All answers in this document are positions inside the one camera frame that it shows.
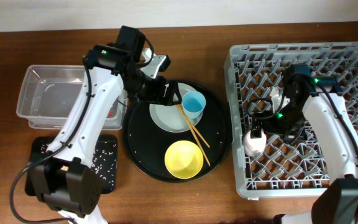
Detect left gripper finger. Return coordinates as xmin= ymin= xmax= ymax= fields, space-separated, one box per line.
xmin=162 ymin=81 xmax=175 ymax=106
xmin=172 ymin=81 xmax=182 ymax=105

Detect wooden chopstick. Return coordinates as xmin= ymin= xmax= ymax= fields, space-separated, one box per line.
xmin=185 ymin=119 xmax=211 ymax=166
xmin=176 ymin=105 xmax=210 ymax=148

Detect pink cup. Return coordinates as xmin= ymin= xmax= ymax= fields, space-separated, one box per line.
xmin=242 ymin=130 xmax=267 ymax=157

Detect blue cup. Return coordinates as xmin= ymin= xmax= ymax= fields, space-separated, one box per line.
xmin=181 ymin=91 xmax=206 ymax=119

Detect red snack wrapper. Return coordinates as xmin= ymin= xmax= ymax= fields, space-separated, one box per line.
xmin=107 ymin=103 xmax=117 ymax=118

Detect yellow bowl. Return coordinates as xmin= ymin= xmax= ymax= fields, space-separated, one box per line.
xmin=164 ymin=140 xmax=204 ymax=179

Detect food scraps with rice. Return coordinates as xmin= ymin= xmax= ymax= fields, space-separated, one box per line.
xmin=39 ymin=139 xmax=117 ymax=175

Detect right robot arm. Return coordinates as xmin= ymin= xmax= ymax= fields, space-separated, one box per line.
xmin=244 ymin=64 xmax=358 ymax=223

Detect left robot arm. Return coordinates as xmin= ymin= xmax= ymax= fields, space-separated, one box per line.
xmin=22 ymin=26 xmax=181 ymax=223

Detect grey dishwasher rack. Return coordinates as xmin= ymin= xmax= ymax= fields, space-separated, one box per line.
xmin=224 ymin=42 xmax=358 ymax=200

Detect grey ceramic plate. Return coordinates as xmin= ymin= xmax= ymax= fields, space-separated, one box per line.
xmin=149 ymin=83 xmax=203 ymax=133

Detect round black serving tray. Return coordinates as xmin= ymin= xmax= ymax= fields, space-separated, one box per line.
xmin=122 ymin=80 xmax=232 ymax=183

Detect clear plastic bin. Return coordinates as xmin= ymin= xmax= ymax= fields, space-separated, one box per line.
xmin=16 ymin=64 xmax=129 ymax=131

